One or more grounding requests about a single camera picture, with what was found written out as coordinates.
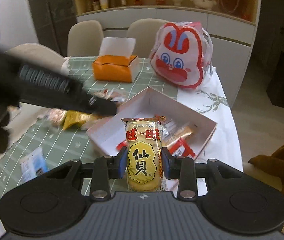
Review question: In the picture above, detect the orange tissue box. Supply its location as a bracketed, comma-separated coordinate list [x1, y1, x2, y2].
[92, 55, 141, 83]

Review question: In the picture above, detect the gold foil snack packet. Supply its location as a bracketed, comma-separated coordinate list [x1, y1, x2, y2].
[62, 111, 100, 130]

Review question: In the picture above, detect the green grid tablecloth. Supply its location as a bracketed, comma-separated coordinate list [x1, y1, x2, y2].
[0, 57, 178, 198]

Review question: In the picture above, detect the small brown snack packet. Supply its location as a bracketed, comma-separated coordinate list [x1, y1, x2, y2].
[93, 88, 128, 106]

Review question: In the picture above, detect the large cream snack bag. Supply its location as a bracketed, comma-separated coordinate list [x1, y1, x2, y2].
[5, 103, 49, 148]

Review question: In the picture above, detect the yellow senbei cracker packet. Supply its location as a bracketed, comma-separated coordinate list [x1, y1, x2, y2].
[122, 116, 166, 192]

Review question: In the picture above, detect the blue wafer snack pack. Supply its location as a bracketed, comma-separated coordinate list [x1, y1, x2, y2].
[19, 147, 48, 182]

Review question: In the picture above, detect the rabbit face snack bag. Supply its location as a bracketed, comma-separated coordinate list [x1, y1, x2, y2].
[150, 22, 213, 90]

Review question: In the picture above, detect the pink cardboard box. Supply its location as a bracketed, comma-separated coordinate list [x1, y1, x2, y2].
[87, 87, 217, 156]

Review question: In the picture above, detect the round rice cracker packet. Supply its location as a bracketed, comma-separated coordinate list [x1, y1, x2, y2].
[44, 108, 67, 127]

